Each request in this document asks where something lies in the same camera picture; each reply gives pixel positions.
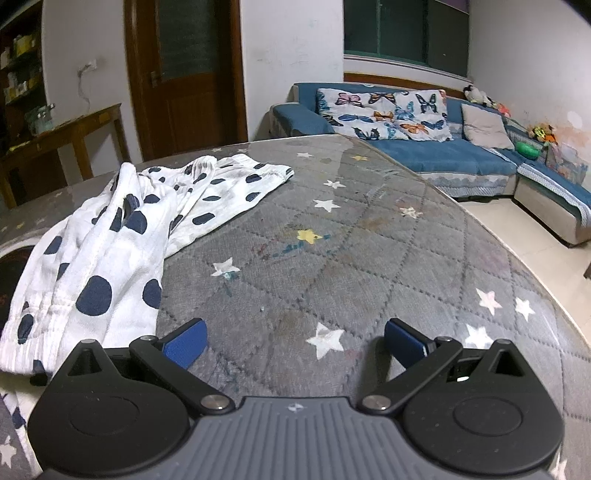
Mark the grey star quilted table cover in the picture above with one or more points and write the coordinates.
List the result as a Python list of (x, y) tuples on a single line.
[(323, 258)]

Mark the green round toy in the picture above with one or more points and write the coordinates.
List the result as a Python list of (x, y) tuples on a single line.
[(527, 150)]

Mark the colourful plush toys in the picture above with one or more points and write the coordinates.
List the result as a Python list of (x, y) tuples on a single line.
[(542, 132)]

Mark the clear glass jar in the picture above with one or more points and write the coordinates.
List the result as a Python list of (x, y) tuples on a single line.
[(39, 121)]

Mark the white polka dot pants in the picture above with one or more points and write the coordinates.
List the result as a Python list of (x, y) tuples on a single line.
[(124, 258)]

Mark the grey cushion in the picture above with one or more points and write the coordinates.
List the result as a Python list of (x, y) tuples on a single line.
[(485, 127)]

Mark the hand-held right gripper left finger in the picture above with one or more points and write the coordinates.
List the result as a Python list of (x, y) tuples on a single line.
[(184, 346)]

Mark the blue sofa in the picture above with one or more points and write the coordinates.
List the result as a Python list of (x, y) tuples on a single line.
[(438, 154)]

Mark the brown wooden door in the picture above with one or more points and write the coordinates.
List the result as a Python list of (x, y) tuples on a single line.
[(194, 106)]

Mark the clear plastic bag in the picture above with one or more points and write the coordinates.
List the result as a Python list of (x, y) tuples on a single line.
[(568, 161)]

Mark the wooden side table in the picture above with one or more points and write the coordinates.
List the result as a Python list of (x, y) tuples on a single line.
[(69, 127)]

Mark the orange plush toy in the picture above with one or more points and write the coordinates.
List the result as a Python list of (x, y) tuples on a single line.
[(503, 110)]

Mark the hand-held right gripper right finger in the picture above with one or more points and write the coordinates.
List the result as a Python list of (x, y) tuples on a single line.
[(406, 339)]

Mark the green framed window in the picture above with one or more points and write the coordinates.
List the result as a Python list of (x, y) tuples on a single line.
[(392, 27)]

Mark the wooden shelf cabinet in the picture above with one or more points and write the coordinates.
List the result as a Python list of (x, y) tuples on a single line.
[(23, 60)]

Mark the butterfly print pillow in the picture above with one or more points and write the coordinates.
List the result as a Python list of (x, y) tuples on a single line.
[(355, 115), (425, 115)]

